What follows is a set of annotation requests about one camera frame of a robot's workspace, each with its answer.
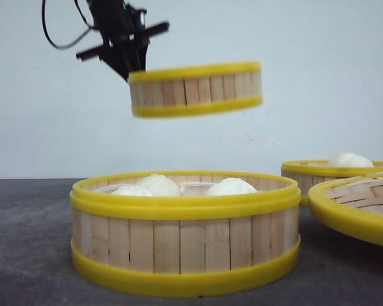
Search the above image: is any steamer basket with one bun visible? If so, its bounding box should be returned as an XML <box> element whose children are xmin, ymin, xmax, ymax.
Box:
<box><xmin>281</xmin><ymin>159</ymin><xmax>383</xmax><ymax>206</ymax></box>

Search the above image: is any lined steamer basket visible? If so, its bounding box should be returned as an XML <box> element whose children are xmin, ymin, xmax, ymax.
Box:
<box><xmin>128</xmin><ymin>61</ymin><xmax>263</xmax><ymax>118</ymax></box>

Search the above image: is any white bun front right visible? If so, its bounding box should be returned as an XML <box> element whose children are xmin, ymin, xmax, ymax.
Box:
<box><xmin>111</xmin><ymin>185</ymin><xmax>154</xmax><ymax>196</ymax></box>

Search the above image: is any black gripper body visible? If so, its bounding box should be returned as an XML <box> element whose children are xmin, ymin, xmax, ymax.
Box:
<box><xmin>76</xmin><ymin>1</ymin><xmax>170</xmax><ymax>61</ymax></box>

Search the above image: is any black cable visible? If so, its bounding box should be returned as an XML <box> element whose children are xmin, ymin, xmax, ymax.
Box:
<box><xmin>41</xmin><ymin>0</ymin><xmax>95</xmax><ymax>50</ymax></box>

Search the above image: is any large white bun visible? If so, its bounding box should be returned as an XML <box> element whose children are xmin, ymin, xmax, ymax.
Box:
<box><xmin>327</xmin><ymin>152</ymin><xmax>374</xmax><ymax>168</ymax></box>

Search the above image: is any white bun back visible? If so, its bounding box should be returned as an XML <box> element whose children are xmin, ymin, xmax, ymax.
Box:
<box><xmin>206</xmin><ymin>177</ymin><xmax>258</xmax><ymax>196</ymax></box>

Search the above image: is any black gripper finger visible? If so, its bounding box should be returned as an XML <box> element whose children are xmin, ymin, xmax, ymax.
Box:
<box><xmin>99</xmin><ymin>40</ymin><xmax>137</xmax><ymax>82</ymax></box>
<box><xmin>135</xmin><ymin>44</ymin><xmax>149</xmax><ymax>71</ymax></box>

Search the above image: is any yellow woven steamer lid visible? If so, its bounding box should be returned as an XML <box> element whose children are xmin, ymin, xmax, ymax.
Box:
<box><xmin>308</xmin><ymin>172</ymin><xmax>383</xmax><ymax>246</ymax></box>

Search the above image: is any steamer basket with three buns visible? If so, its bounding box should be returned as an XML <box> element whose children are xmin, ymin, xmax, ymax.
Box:
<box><xmin>70</xmin><ymin>170</ymin><xmax>301</xmax><ymax>297</ymax></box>

